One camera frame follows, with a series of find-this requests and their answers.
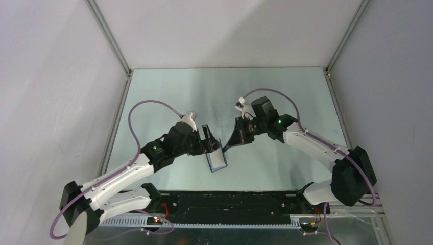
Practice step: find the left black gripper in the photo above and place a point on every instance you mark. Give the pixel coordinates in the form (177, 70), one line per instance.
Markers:
(210, 143)

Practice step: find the grey slotted cable duct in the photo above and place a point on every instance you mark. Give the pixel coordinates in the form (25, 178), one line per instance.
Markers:
(140, 222)

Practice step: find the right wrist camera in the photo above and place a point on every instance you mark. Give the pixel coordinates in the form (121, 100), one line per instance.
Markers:
(246, 111)

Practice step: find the aluminium frame post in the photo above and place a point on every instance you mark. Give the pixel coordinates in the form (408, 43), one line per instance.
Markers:
(347, 34)
(108, 34)

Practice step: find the blue leather card holder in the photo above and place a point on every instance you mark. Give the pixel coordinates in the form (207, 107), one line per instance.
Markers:
(216, 159)

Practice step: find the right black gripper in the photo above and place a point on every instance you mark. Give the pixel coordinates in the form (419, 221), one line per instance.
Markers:
(239, 136)

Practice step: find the right aluminium frame post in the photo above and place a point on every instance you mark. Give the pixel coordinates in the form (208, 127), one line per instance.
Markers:
(347, 34)

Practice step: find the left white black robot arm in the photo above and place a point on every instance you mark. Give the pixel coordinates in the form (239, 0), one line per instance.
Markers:
(104, 197)

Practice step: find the right controller board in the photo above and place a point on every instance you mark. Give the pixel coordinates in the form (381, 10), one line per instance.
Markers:
(309, 228)

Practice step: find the controller board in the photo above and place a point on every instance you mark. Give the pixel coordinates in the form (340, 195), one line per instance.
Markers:
(154, 221)
(309, 228)

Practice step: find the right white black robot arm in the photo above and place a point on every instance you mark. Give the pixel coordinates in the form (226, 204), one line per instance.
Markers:
(352, 175)

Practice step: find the left aluminium frame post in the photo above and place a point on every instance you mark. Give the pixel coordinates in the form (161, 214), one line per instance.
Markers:
(108, 34)

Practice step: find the left controller board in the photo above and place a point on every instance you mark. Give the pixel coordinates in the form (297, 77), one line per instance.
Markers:
(154, 221)

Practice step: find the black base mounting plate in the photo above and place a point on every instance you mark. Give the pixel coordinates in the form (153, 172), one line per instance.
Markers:
(233, 207)

